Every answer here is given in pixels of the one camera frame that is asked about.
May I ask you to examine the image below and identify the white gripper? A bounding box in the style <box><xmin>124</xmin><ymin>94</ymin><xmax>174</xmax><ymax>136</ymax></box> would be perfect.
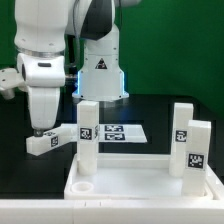
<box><xmin>28</xmin><ymin>87</ymin><xmax>60</xmax><ymax>137</ymax></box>

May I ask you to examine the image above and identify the white desk top tray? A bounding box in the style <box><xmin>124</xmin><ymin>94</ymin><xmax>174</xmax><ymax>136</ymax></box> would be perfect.
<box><xmin>63</xmin><ymin>153</ymin><xmax>214</xmax><ymax>201</ymax></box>

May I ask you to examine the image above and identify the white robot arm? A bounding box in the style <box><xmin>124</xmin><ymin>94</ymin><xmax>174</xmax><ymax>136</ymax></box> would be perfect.
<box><xmin>14</xmin><ymin>0</ymin><xmax>141</xmax><ymax>137</ymax></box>

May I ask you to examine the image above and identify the white L-shaped obstacle fence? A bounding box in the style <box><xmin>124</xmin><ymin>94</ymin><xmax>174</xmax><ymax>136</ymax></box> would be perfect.
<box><xmin>0</xmin><ymin>170</ymin><xmax>224</xmax><ymax>224</ymax></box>

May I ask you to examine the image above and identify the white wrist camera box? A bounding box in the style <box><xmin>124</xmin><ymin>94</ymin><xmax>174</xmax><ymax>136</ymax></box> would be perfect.
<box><xmin>0</xmin><ymin>68</ymin><xmax>24</xmax><ymax>100</ymax></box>

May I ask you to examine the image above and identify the white marker base plate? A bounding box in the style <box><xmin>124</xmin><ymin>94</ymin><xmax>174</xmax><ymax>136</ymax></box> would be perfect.
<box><xmin>66</xmin><ymin>123</ymin><xmax>148</xmax><ymax>144</ymax></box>

